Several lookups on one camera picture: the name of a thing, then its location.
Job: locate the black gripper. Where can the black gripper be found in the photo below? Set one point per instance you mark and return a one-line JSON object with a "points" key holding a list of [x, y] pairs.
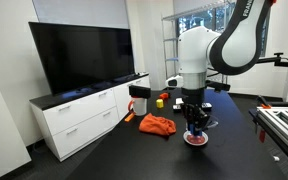
{"points": [[194, 100]]}

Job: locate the blue block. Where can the blue block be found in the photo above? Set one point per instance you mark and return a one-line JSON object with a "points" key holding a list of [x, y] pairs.
{"points": [[196, 130]]}

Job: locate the yellow block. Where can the yellow block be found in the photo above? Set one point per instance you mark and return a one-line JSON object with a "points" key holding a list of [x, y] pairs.
{"points": [[159, 103]]}

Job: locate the orange arch block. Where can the orange arch block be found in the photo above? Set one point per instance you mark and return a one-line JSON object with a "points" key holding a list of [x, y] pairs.
{"points": [[164, 96]]}

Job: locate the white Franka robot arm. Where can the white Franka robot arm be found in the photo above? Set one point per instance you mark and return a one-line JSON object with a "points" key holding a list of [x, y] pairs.
{"points": [[197, 50]]}

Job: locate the white plate red pattern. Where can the white plate red pattern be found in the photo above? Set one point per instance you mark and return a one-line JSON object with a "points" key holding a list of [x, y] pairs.
{"points": [[195, 140]]}

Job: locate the clear safety glasses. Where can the clear safety glasses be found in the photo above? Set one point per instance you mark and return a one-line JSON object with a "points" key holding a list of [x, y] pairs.
{"points": [[213, 123]]}

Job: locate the white square pad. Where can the white square pad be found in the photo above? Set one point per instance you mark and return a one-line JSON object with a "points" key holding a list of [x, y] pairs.
{"points": [[179, 100]]}

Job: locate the orange cloth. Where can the orange cloth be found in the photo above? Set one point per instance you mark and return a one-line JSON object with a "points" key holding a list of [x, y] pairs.
{"points": [[157, 125]]}

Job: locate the white mug red inside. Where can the white mug red inside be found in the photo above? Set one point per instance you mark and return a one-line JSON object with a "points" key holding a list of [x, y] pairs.
{"points": [[139, 106]]}

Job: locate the black box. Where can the black box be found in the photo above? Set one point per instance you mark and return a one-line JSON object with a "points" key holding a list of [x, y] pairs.
{"points": [[139, 91]]}

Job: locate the red tag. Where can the red tag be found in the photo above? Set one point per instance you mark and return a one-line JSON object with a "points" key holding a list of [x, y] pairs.
{"points": [[262, 136]]}

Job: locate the orange marker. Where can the orange marker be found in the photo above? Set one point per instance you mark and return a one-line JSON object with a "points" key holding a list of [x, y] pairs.
{"points": [[129, 117]]}

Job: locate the small white cap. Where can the small white cap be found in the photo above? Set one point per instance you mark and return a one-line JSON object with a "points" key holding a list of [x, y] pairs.
{"points": [[276, 158]]}

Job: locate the window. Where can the window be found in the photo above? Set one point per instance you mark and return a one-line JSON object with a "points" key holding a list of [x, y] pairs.
{"points": [[197, 18]]}

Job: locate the white drawer cabinet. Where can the white drawer cabinet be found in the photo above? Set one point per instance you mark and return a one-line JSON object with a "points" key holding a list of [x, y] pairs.
{"points": [[80, 113]]}

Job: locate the black flat screen TV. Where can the black flat screen TV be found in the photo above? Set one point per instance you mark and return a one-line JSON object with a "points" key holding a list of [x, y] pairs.
{"points": [[84, 56]]}

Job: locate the white partition panel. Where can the white partition panel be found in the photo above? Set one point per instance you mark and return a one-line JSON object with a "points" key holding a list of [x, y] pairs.
{"points": [[0, 133]]}

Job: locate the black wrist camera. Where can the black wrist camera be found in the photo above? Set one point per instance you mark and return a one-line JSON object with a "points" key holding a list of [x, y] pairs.
{"points": [[217, 86]]}

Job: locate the aluminium frame rail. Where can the aluminium frame rail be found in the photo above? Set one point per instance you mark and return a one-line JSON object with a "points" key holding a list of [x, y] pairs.
{"points": [[280, 123]]}

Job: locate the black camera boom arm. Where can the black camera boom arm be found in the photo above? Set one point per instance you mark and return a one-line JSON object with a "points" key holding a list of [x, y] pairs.
{"points": [[280, 60]]}

